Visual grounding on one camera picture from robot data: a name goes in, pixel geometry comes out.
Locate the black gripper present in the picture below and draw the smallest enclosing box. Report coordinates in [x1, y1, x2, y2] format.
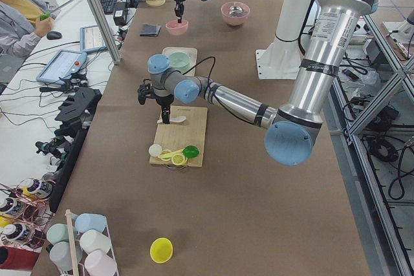
[137, 79, 174, 124]
[174, 0, 185, 24]

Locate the white ceramic spoon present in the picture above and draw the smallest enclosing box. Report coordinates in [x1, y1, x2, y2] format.
[157, 115, 186, 124]

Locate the green bowl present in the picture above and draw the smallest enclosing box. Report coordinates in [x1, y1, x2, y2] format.
[168, 52, 191, 74]

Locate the pink bowl with steel bowl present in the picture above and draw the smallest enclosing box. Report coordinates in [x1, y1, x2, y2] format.
[221, 1, 250, 26]

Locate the wooden cutting board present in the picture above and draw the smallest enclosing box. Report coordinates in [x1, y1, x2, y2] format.
[153, 105, 208, 167]

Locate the grey folded cloth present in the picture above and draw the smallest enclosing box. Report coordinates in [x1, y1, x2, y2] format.
[140, 23, 161, 37]

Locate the upper lemon slice toy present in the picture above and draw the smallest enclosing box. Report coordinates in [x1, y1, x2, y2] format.
[158, 149, 172, 162]

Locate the lemon slice toy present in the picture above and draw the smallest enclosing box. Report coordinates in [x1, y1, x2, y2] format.
[158, 149, 172, 162]
[171, 153, 188, 166]

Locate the white steamed bun toy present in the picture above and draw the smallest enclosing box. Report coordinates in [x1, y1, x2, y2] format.
[148, 143, 163, 157]

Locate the green lime toy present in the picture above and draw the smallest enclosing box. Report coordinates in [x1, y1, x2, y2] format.
[182, 145, 200, 158]

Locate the cream rabbit tray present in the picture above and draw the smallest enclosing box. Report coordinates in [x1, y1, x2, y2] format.
[162, 47, 197, 76]

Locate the lower lemon slice toy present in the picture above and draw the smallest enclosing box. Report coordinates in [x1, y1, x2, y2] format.
[171, 153, 188, 166]

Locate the far teach pendant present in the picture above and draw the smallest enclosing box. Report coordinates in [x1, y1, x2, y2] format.
[80, 25, 107, 53]

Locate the teach pendant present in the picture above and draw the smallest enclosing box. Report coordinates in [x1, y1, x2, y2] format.
[80, 25, 107, 53]
[36, 50, 87, 85]

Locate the near teach pendant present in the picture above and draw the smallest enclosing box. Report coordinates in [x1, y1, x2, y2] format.
[36, 50, 87, 85]

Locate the black computer mouse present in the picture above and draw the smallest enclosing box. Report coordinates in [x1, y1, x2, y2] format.
[46, 31, 62, 40]

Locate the blue cup on rack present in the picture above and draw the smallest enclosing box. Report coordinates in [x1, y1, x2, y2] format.
[75, 213, 107, 233]

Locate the white cup on rack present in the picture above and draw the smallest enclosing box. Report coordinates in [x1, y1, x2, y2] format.
[80, 229, 111, 253]

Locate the seated person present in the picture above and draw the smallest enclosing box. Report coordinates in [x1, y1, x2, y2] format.
[1, 0, 59, 59]

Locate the green cup on rack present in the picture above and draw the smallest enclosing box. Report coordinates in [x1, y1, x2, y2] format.
[46, 223, 69, 245]

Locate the pink cup on rack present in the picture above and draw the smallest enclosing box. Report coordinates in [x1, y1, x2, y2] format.
[85, 249, 117, 276]

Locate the white cup rack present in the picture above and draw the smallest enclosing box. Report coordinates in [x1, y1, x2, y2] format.
[65, 209, 120, 275]

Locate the grey cup on rack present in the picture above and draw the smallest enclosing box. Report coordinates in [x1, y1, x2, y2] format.
[49, 241, 72, 271]

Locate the copper wire bottle basket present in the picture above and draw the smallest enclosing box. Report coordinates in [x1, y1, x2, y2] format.
[1, 178, 54, 251]

